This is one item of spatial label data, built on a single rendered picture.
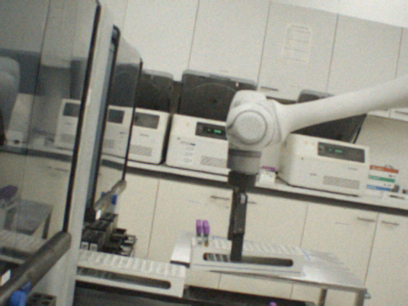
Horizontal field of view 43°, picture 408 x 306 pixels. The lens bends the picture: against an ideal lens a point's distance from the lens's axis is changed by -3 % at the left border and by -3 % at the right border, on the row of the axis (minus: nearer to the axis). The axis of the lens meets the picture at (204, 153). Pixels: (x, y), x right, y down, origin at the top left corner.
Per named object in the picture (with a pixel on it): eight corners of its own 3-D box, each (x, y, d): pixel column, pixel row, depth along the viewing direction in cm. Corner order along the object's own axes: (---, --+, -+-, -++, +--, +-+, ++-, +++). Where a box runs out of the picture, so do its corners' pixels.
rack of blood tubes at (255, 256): (189, 269, 135) (191, 245, 135) (189, 259, 145) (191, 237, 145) (302, 277, 137) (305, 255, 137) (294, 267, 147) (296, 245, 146)
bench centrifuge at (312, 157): (288, 186, 359) (305, 86, 355) (274, 177, 421) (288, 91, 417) (366, 199, 360) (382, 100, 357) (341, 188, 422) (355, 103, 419)
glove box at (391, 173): (369, 175, 400) (371, 162, 400) (364, 173, 413) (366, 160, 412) (398, 179, 401) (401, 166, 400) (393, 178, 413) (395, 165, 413)
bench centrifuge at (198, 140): (165, 167, 355) (181, 65, 351) (167, 160, 417) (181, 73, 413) (246, 180, 358) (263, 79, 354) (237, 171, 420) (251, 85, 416)
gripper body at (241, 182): (259, 175, 135) (255, 210, 136) (254, 171, 144) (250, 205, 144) (229, 172, 135) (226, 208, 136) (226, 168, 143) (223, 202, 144)
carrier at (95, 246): (95, 251, 147) (97, 231, 147) (101, 253, 148) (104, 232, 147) (87, 262, 136) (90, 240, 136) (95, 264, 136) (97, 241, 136)
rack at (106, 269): (56, 282, 122) (60, 256, 121) (65, 270, 131) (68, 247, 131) (181, 302, 123) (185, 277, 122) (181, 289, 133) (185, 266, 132)
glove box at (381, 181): (365, 183, 401) (366, 174, 400) (360, 182, 413) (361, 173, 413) (393, 188, 401) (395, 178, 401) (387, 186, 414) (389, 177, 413)
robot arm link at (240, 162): (259, 151, 144) (256, 173, 144) (226, 147, 143) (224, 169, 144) (264, 153, 135) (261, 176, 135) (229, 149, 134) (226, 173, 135)
